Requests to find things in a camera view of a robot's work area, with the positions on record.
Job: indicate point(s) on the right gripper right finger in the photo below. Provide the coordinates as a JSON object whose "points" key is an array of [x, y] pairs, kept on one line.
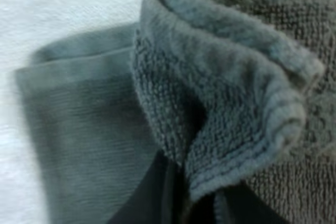
{"points": [[244, 208]]}

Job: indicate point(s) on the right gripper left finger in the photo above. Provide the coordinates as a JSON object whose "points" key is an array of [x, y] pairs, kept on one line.
{"points": [[149, 197]]}

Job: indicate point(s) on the grey-green towel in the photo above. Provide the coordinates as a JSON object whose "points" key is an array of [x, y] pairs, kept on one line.
{"points": [[210, 77]]}

